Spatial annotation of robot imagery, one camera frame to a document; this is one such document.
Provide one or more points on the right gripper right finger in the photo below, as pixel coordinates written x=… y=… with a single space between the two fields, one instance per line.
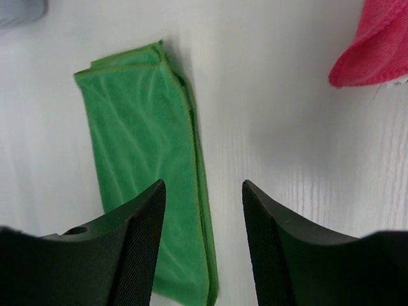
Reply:
x=298 y=262

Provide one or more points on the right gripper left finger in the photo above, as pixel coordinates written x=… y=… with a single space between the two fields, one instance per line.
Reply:
x=110 y=260

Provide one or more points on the green towel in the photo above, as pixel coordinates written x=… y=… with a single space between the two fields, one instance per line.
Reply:
x=142 y=119

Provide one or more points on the white plastic basket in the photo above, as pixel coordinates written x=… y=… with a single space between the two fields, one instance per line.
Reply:
x=21 y=12

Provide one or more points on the pink towel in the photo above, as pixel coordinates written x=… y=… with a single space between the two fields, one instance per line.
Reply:
x=378 y=51

